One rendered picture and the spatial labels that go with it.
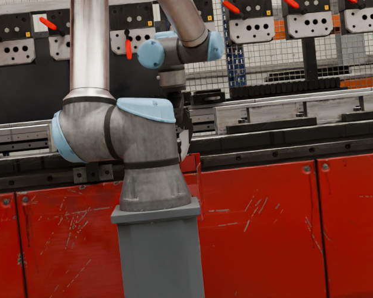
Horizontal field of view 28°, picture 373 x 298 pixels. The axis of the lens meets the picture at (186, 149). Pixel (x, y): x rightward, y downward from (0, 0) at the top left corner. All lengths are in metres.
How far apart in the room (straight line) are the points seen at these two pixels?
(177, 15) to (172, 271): 0.64
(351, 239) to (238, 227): 0.38
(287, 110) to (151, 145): 1.11
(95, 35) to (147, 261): 0.50
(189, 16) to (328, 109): 0.91
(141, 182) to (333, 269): 1.14
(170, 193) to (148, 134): 0.13
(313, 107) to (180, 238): 1.18
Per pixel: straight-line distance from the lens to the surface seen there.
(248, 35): 2.52
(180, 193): 1.53
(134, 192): 1.53
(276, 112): 2.55
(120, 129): 1.52
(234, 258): 2.44
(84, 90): 1.60
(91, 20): 1.64
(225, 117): 2.51
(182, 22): 1.83
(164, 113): 1.52
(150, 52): 1.95
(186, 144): 2.09
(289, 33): 2.56
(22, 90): 3.04
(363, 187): 2.51
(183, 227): 1.50
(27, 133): 2.77
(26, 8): 2.52
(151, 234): 1.50
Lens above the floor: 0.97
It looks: 3 degrees down
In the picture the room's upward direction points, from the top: 6 degrees counter-clockwise
